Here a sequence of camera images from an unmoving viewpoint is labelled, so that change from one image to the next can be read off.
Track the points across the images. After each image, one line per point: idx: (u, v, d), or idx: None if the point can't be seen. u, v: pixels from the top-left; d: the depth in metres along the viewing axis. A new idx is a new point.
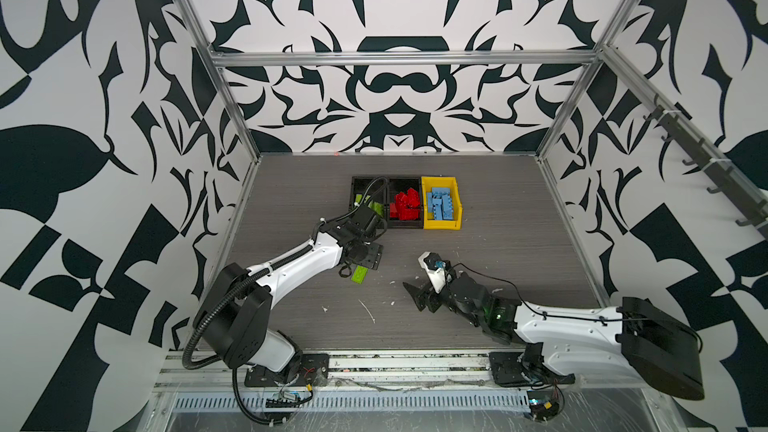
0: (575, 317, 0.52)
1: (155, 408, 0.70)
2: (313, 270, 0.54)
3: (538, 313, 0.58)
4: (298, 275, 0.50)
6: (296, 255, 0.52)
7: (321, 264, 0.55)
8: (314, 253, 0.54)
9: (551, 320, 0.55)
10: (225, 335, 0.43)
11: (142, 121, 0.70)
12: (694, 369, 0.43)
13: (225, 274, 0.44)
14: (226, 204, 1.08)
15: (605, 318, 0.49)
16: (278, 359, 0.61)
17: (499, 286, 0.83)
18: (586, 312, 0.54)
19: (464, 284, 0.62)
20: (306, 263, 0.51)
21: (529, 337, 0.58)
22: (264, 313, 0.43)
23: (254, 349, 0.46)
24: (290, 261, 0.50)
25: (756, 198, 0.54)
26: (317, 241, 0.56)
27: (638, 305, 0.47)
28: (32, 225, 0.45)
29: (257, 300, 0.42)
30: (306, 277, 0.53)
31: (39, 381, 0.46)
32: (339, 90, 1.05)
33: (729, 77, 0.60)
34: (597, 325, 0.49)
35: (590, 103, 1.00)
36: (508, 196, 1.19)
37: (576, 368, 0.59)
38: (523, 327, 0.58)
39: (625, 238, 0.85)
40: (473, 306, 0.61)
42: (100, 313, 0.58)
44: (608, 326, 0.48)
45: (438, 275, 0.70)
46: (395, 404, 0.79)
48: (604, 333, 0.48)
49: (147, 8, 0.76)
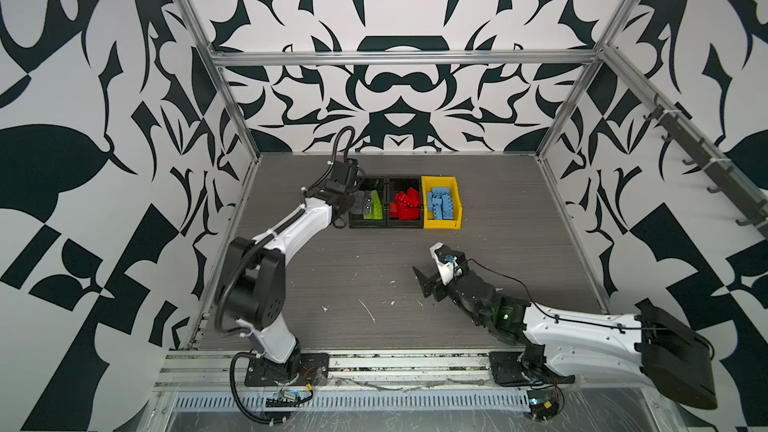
0: (589, 322, 0.52)
1: (155, 407, 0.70)
2: (317, 226, 0.60)
3: (549, 316, 0.56)
4: (300, 237, 0.54)
6: (295, 218, 0.55)
7: (317, 226, 0.60)
8: (308, 215, 0.57)
9: (564, 325, 0.54)
10: (247, 299, 0.47)
11: (142, 121, 0.70)
12: (707, 379, 0.43)
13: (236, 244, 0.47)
14: (226, 204, 1.08)
15: (622, 325, 0.48)
16: (282, 346, 0.62)
17: (503, 284, 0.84)
18: (601, 319, 0.51)
19: (473, 283, 0.60)
20: (305, 222, 0.55)
21: (537, 339, 0.57)
22: (280, 276, 0.47)
23: (275, 316, 0.50)
24: (291, 225, 0.53)
25: (755, 198, 0.54)
26: (308, 204, 0.60)
27: (657, 313, 0.46)
28: (33, 224, 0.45)
29: (272, 261, 0.45)
30: (311, 235, 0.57)
31: (38, 381, 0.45)
32: (338, 90, 1.05)
33: (729, 77, 0.60)
34: (614, 332, 0.48)
35: (590, 103, 1.00)
36: (508, 196, 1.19)
37: (577, 369, 0.59)
38: (531, 328, 0.57)
39: (625, 238, 0.85)
40: (481, 304, 0.59)
42: (100, 313, 0.58)
44: (626, 334, 0.47)
45: (447, 267, 0.71)
46: (394, 403, 0.79)
48: (621, 340, 0.47)
49: (148, 8, 0.76)
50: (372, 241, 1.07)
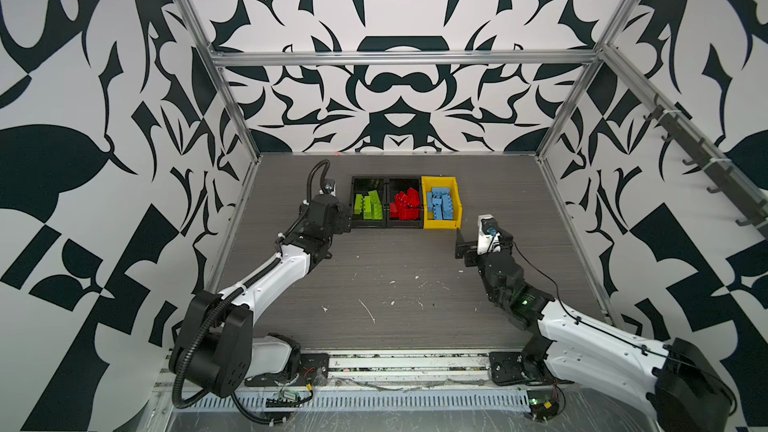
0: (611, 333, 0.51)
1: (155, 408, 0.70)
2: (291, 277, 0.56)
3: (570, 315, 0.56)
4: (272, 289, 0.50)
6: (268, 269, 0.52)
7: (293, 276, 0.56)
8: (282, 266, 0.54)
9: (583, 328, 0.53)
10: (207, 365, 0.41)
11: (142, 121, 0.70)
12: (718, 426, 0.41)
13: (195, 301, 0.43)
14: (226, 204, 1.08)
15: (647, 347, 0.47)
16: (277, 357, 0.61)
17: (541, 280, 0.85)
18: (624, 335, 0.50)
19: (502, 259, 0.61)
20: (278, 274, 0.52)
21: (547, 332, 0.58)
22: (246, 334, 0.43)
23: (236, 380, 0.44)
24: (262, 277, 0.50)
25: (755, 198, 0.54)
26: (284, 252, 0.57)
27: (689, 348, 0.45)
28: (33, 224, 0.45)
29: (237, 320, 0.41)
30: (284, 286, 0.54)
31: (38, 381, 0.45)
32: (338, 90, 1.05)
33: (729, 77, 0.60)
34: (635, 351, 0.47)
35: (590, 103, 1.00)
36: (508, 196, 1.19)
37: (571, 376, 0.61)
38: (548, 320, 0.57)
39: (625, 238, 0.85)
40: (504, 281, 0.60)
42: (100, 314, 0.57)
44: (648, 356, 0.46)
45: (486, 240, 0.71)
46: (394, 403, 0.79)
48: (640, 360, 0.46)
49: (148, 8, 0.76)
50: (372, 241, 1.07)
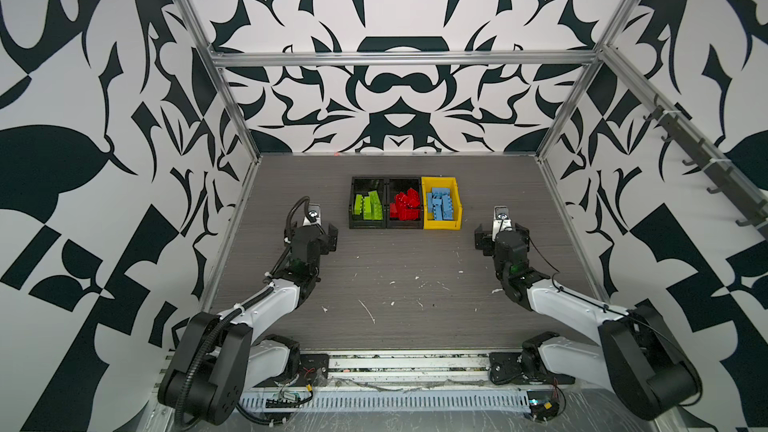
0: (583, 299, 0.55)
1: (155, 408, 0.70)
2: (282, 308, 0.57)
3: (554, 285, 0.62)
4: (268, 315, 0.52)
6: (265, 295, 0.55)
7: (284, 306, 0.58)
8: (277, 294, 0.56)
9: (563, 294, 0.58)
10: (203, 388, 0.41)
11: (142, 122, 0.70)
12: (666, 390, 0.41)
13: (195, 323, 0.44)
14: (226, 204, 1.08)
15: (608, 308, 0.51)
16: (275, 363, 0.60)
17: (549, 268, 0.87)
18: (595, 300, 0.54)
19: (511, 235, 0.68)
20: (274, 301, 0.54)
21: (536, 304, 0.62)
22: (245, 352, 0.43)
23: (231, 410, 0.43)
24: (259, 301, 0.52)
25: (755, 198, 0.54)
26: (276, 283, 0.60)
27: (651, 316, 0.46)
28: (32, 224, 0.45)
29: (238, 336, 0.43)
30: (277, 314, 0.56)
31: (38, 382, 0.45)
32: (338, 90, 1.05)
33: (729, 78, 0.60)
34: (597, 309, 0.51)
35: (590, 103, 1.00)
36: (508, 196, 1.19)
37: (558, 365, 0.62)
38: (536, 288, 0.62)
39: (625, 238, 0.85)
40: (508, 252, 0.68)
42: (100, 314, 0.57)
44: (606, 314, 0.49)
45: (498, 222, 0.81)
46: (394, 404, 0.79)
48: (598, 316, 0.50)
49: (147, 8, 0.76)
50: (372, 241, 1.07)
